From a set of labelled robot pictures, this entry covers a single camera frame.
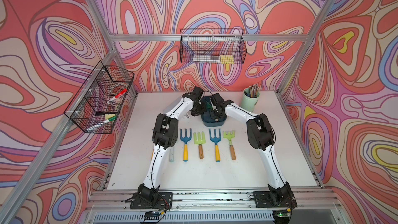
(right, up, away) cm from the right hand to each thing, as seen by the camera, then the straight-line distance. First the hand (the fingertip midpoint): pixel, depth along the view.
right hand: (216, 117), depth 106 cm
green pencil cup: (+21, +13, -7) cm, 26 cm away
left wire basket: (-62, +7, -32) cm, 70 cm away
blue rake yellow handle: (-31, -13, -42) cm, 54 cm away
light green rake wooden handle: (+8, -11, -10) cm, 17 cm away
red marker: (-51, +14, -29) cm, 60 cm away
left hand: (-7, +3, -3) cm, 9 cm away
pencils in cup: (+24, +18, -8) cm, 31 cm away
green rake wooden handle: (-11, -14, -12) cm, 22 cm away
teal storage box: (-6, -1, -9) cm, 11 cm away
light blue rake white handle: (-27, -20, -19) cm, 39 cm away
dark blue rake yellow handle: (-20, -13, -11) cm, 26 cm away
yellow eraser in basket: (+5, +36, -15) cm, 39 cm away
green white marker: (-53, +1, -34) cm, 63 cm away
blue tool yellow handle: (-1, -13, -12) cm, 18 cm away
